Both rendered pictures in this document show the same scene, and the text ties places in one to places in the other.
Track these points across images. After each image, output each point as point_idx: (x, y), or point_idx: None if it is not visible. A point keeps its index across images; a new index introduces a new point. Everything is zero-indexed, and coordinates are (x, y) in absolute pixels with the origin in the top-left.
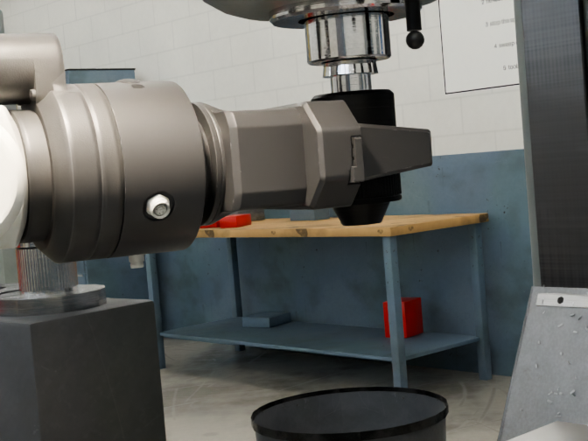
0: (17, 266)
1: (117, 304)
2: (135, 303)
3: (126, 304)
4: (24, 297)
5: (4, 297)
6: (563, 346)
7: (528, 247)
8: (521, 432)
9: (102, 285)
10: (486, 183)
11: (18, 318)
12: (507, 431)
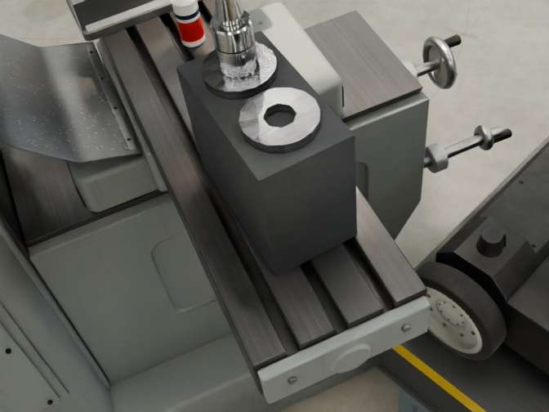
0: (256, 48)
1: (200, 61)
2: (189, 60)
3: (196, 58)
4: (257, 50)
5: (269, 59)
6: None
7: None
8: (0, 132)
9: (202, 69)
10: None
11: (265, 44)
12: (2, 138)
